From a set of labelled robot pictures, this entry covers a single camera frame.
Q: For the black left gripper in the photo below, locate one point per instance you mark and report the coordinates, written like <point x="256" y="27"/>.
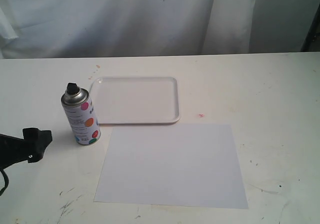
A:
<point x="14" y="150"/>

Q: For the white polka-dot spray can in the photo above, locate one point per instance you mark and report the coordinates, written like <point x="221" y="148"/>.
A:
<point x="79" y="110"/>

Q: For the white plastic tray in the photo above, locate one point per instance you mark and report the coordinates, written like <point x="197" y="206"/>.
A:
<point x="135" y="100"/>

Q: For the white backdrop cloth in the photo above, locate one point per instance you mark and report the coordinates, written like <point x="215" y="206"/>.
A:
<point x="118" y="28"/>

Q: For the white paper sheet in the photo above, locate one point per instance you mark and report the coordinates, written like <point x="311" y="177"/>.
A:
<point x="194" y="165"/>

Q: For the dark metal stand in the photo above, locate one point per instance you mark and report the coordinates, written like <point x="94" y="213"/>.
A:
<point x="311" y="42"/>

